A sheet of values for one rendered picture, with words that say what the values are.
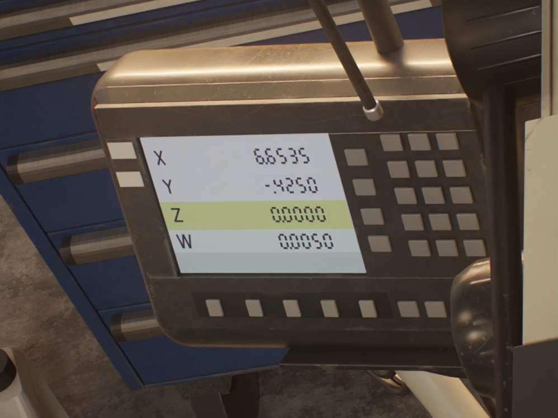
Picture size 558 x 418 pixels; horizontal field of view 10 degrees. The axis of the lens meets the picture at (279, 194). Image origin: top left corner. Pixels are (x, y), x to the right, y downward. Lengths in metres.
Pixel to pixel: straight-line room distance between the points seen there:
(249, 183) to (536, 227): 1.05
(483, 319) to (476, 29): 0.14
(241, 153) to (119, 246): 1.24
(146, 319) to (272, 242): 1.32
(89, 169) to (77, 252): 0.14
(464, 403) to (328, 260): 0.23
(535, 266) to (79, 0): 2.04
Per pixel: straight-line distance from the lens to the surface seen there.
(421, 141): 2.20
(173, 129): 2.29
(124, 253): 3.52
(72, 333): 4.09
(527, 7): 1.42
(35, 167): 3.43
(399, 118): 2.20
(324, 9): 1.56
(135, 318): 3.62
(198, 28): 3.25
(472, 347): 1.46
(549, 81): 1.34
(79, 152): 3.41
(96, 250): 3.52
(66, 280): 3.61
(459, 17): 1.42
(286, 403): 3.86
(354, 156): 2.23
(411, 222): 2.24
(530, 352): 1.19
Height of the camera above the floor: 2.74
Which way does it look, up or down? 42 degrees down
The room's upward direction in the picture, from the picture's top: 30 degrees counter-clockwise
